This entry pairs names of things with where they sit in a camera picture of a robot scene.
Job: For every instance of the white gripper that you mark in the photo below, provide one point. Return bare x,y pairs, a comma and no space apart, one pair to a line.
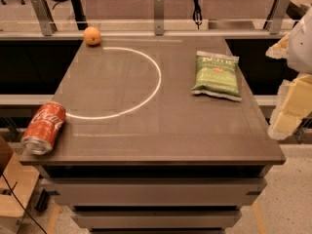
301,48

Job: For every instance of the green jalapeno chip bag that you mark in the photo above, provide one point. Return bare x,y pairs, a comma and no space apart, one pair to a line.
216,76

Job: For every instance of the red coke can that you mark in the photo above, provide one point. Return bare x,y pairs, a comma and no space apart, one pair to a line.
41,133

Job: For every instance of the orange fruit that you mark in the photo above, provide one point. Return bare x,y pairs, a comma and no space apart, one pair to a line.
92,36

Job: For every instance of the grey drawer cabinet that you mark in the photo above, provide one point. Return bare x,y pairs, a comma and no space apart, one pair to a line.
154,205

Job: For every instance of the right metal bracket post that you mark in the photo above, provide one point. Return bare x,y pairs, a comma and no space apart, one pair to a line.
278,14

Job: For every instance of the metal bracket post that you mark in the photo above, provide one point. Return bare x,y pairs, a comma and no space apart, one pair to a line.
278,14
158,17
43,14

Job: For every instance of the middle metal bracket post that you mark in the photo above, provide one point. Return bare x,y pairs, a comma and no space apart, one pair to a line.
158,17

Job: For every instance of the left metal bracket post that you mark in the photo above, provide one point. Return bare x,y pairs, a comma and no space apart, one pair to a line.
43,14

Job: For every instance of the wooden box with cable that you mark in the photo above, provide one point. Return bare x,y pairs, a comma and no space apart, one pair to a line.
17,183

